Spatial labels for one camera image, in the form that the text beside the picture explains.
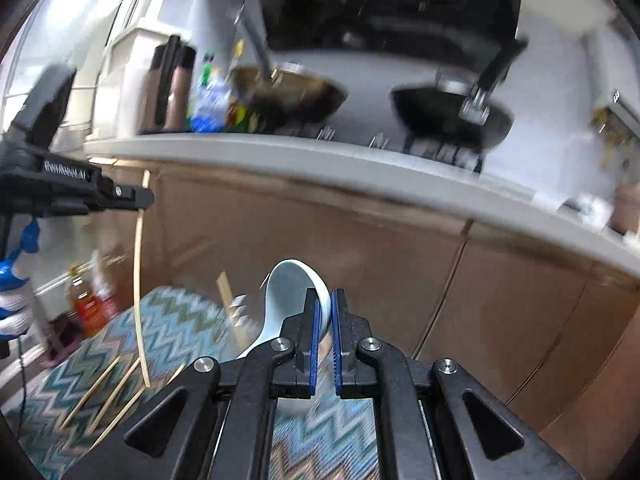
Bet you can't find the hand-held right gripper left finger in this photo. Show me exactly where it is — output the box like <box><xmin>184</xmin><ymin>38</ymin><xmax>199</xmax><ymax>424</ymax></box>
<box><xmin>62</xmin><ymin>287</ymin><xmax>323</xmax><ymax>480</ymax></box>

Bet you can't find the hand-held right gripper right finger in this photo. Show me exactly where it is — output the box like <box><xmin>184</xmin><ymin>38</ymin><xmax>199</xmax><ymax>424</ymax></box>
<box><xmin>331</xmin><ymin>288</ymin><xmax>583</xmax><ymax>480</ymax></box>

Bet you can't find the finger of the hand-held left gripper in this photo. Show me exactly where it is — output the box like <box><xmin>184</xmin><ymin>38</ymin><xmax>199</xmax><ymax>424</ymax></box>
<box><xmin>100</xmin><ymin>177</ymin><xmax>156</xmax><ymax>213</ymax></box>

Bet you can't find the white ceramic spoon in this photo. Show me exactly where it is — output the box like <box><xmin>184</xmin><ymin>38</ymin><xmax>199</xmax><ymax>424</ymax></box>
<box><xmin>235</xmin><ymin>259</ymin><xmax>334</xmax><ymax>416</ymax></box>

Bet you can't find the wooden chopstick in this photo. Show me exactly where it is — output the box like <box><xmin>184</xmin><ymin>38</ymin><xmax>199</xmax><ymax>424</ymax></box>
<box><xmin>59</xmin><ymin>356</ymin><xmax>122</xmax><ymax>430</ymax></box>
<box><xmin>91</xmin><ymin>364</ymin><xmax>187</xmax><ymax>450</ymax></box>
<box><xmin>89</xmin><ymin>356</ymin><xmax>142</xmax><ymax>435</ymax></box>
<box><xmin>133</xmin><ymin>170</ymin><xmax>152</xmax><ymax>389</ymax></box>

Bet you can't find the person's left hand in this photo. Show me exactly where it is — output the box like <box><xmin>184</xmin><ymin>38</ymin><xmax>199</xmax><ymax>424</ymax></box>
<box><xmin>0</xmin><ymin>217</ymin><xmax>41</xmax><ymax>342</ymax></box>

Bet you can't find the red label bottle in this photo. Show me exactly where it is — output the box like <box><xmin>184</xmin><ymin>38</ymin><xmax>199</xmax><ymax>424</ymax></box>
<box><xmin>91</xmin><ymin>259</ymin><xmax>122</xmax><ymax>322</ymax></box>

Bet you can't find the brown kitchen base cabinet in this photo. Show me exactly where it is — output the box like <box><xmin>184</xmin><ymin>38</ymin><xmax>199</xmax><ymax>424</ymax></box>
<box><xmin>90</xmin><ymin>157</ymin><xmax>640</xmax><ymax>461</ymax></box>

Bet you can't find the white boxy cabinet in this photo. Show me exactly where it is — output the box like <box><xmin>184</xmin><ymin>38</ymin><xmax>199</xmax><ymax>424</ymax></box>
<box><xmin>99</xmin><ymin>24</ymin><xmax>168</xmax><ymax>139</ymax></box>

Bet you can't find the orange oil bottle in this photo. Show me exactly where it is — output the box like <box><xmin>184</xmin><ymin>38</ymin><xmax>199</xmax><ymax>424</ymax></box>
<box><xmin>66</xmin><ymin>265</ymin><xmax>102</xmax><ymax>337</ymax></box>

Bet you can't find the brown and black knife block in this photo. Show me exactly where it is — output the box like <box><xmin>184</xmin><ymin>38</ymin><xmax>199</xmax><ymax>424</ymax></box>
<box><xmin>141</xmin><ymin>35</ymin><xmax>197</xmax><ymax>134</ymax></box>

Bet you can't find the blue and white bag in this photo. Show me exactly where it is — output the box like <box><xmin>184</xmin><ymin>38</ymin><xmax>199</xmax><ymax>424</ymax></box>
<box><xmin>189</xmin><ymin>80</ymin><xmax>232</xmax><ymax>134</ymax></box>

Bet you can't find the zigzag patterned mat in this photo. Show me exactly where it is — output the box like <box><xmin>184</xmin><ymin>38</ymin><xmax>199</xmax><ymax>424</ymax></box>
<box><xmin>0</xmin><ymin>285</ymin><xmax>383</xmax><ymax>480</ymax></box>

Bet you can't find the dark sauce bottle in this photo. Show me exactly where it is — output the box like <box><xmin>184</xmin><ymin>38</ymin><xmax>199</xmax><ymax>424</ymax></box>
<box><xmin>227</xmin><ymin>100</ymin><xmax>262</xmax><ymax>134</ymax></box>

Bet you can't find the glass sliding door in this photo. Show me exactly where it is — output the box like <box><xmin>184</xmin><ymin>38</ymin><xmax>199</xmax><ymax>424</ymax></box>
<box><xmin>0</xmin><ymin>0</ymin><xmax>148</xmax><ymax>128</ymax></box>

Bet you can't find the white kitchen countertop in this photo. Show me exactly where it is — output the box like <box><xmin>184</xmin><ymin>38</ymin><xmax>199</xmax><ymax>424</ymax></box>
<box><xmin>84</xmin><ymin>136</ymin><xmax>640</xmax><ymax>282</ymax></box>

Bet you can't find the grey cutting board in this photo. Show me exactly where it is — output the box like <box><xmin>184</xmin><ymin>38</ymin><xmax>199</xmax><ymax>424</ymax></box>
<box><xmin>191</xmin><ymin>0</ymin><xmax>252</xmax><ymax>63</ymax></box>

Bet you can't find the black gas stove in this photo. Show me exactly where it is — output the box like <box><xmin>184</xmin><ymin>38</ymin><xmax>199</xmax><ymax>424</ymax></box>
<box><xmin>300</xmin><ymin>124</ymin><xmax>487</xmax><ymax>175</ymax></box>

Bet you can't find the white bowl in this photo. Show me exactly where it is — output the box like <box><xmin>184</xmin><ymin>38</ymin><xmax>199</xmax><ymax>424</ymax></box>
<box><xmin>564</xmin><ymin>194</ymin><xmax>615</xmax><ymax>227</ymax></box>

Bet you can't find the brown rice cooker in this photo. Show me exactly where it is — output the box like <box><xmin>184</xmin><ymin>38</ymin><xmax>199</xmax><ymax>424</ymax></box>
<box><xmin>611</xmin><ymin>184</ymin><xmax>640</xmax><ymax>235</ymax></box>

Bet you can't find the black range hood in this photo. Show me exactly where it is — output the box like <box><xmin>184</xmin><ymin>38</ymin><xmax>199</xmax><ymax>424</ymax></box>
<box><xmin>250</xmin><ymin>0</ymin><xmax>524</xmax><ymax>57</ymax></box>

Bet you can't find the black cable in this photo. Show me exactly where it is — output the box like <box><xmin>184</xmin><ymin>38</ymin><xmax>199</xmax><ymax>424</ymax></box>
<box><xmin>16</xmin><ymin>335</ymin><xmax>30</xmax><ymax>413</ymax></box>

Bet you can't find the brass wok with grey handle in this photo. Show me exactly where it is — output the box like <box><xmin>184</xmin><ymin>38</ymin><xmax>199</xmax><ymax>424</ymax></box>
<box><xmin>229</xmin><ymin>10</ymin><xmax>350</xmax><ymax>135</ymax></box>

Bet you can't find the black pan with handle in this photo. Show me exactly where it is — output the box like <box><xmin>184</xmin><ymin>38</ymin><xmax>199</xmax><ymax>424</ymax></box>
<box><xmin>389</xmin><ymin>37</ymin><xmax>530</xmax><ymax>155</ymax></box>

